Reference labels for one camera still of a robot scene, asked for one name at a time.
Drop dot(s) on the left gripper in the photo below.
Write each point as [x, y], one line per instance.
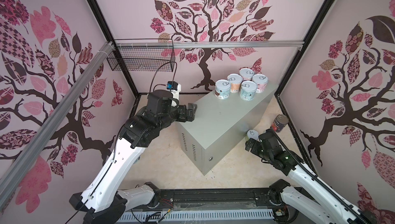
[182, 117]

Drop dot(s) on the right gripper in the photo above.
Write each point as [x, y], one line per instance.
[255, 144]

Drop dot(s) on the green labelled can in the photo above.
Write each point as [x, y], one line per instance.
[252, 134]

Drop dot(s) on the small light blue can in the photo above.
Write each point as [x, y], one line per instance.
[222, 89]

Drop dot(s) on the orange labelled can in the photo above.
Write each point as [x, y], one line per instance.
[235, 81]

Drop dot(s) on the grey teal can front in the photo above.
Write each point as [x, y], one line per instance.
[248, 90]

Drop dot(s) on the pink white labelled can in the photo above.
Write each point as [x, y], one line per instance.
[261, 81]

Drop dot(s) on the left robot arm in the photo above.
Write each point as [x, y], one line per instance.
[103, 201]

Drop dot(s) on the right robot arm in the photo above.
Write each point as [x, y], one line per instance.
[323, 205]

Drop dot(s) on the grey metal cabinet box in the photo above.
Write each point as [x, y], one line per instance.
[219, 125]

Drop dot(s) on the brown labelled can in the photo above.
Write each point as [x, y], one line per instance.
[280, 122]

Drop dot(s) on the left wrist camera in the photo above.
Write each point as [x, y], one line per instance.
[174, 88]

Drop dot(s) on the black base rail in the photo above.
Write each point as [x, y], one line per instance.
[249, 198]

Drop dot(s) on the black corner frame post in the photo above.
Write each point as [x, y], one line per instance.
[94, 6]

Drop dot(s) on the back aluminium rail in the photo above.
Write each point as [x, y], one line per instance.
[209, 45]

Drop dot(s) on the aluminium rail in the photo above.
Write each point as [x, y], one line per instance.
[19, 168]
[209, 45]

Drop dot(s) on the black wire mesh basket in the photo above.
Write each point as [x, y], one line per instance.
[143, 55]

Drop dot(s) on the white slotted cable duct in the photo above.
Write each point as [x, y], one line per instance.
[195, 216]

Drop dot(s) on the black right corner post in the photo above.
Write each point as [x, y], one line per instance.
[312, 31]

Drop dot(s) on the left aluminium rail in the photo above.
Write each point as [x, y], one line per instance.
[19, 168]

